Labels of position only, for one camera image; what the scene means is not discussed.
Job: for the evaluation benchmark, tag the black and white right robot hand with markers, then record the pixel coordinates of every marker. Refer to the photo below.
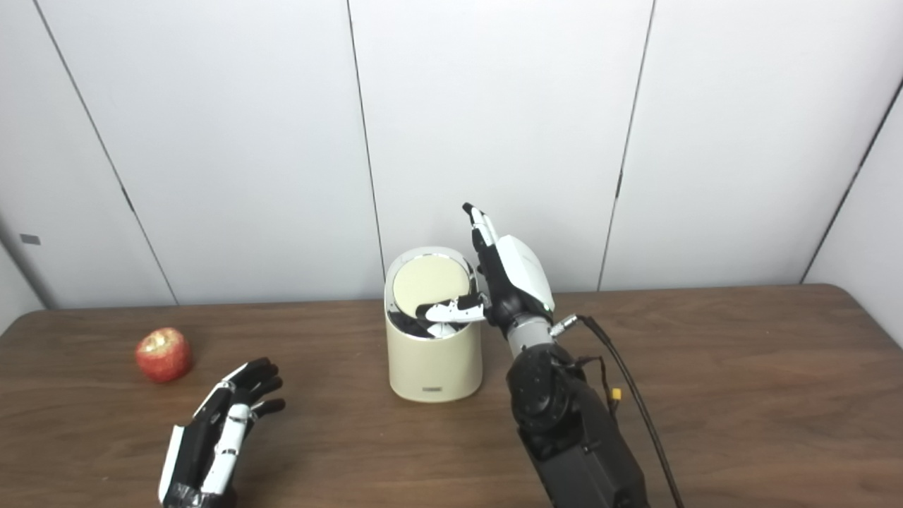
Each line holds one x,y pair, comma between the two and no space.
518,275

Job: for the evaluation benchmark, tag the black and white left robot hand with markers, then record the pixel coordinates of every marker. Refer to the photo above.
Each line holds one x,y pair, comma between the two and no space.
201,441

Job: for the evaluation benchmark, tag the round cream bin lid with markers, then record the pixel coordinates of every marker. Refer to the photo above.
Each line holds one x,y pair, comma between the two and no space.
427,282

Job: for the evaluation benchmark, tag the red apple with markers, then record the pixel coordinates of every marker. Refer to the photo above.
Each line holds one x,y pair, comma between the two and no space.
164,356

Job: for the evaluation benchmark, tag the cream-colored bin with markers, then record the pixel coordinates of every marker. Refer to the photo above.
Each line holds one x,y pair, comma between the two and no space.
434,363

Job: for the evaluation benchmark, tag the black bin liner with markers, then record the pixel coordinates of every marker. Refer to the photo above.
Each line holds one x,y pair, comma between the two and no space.
408,326

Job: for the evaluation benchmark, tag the small grey wall tag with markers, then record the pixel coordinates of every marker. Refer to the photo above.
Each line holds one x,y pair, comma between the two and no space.
29,239

